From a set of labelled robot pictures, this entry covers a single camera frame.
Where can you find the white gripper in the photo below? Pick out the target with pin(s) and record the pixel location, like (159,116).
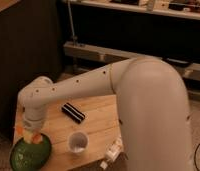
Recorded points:
(31,136)

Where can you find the orange pepper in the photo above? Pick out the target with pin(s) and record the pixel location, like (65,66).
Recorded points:
(19,130)

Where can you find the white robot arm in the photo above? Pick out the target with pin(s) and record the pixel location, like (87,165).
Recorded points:
(152,104)

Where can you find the black striped box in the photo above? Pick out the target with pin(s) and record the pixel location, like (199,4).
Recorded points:
(73,113)

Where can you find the clear plastic cup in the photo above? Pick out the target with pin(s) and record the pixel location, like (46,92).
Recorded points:
(77,142)

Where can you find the wooden table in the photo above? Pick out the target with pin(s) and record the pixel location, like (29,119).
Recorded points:
(101,124)

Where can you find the clear plastic bottle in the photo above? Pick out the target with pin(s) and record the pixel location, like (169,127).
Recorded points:
(112,153)

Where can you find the metal pole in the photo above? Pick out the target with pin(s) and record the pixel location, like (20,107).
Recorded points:
(74,37)

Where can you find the grey metal rail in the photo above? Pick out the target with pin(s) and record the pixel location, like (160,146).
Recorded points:
(188,70)

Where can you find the white wall shelf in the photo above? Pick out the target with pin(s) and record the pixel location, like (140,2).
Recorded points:
(147,8)

